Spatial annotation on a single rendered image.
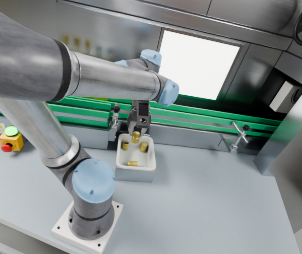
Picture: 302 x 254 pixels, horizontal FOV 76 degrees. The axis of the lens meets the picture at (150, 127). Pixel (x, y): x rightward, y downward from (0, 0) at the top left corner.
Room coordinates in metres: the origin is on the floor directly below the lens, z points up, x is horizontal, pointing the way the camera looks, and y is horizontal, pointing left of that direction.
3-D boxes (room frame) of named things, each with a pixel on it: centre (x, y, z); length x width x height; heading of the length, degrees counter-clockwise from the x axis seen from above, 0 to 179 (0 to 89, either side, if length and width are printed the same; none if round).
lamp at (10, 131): (0.58, 0.58, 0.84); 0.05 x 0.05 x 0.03
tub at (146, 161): (0.67, 0.04, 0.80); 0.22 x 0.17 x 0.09; 13
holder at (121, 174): (0.69, 0.04, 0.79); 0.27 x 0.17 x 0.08; 13
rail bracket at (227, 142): (0.88, -0.45, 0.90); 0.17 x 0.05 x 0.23; 13
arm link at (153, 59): (0.68, 0.06, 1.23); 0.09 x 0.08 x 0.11; 147
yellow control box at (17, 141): (0.58, 0.58, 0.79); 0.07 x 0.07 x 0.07; 13
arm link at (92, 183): (0.35, 0.12, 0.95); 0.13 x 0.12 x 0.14; 57
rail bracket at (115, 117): (0.74, 0.17, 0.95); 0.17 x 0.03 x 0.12; 13
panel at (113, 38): (1.02, 0.09, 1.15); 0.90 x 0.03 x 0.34; 103
